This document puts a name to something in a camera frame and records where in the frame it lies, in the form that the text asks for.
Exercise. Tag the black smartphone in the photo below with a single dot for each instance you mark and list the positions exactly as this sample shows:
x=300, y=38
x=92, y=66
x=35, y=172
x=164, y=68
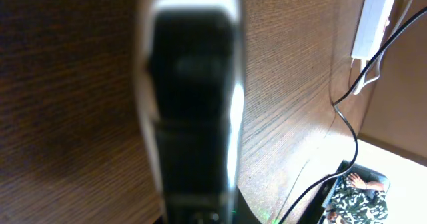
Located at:
x=189, y=81

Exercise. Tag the white power strip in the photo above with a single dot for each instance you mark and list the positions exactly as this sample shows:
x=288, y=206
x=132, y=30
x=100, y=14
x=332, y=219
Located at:
x=371, y=28

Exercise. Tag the person in camouflage clothing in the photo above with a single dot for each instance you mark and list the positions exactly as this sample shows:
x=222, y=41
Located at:
x=356, y=201

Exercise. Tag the brown cardboard panel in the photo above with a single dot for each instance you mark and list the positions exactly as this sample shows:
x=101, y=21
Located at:
x=396, y=115

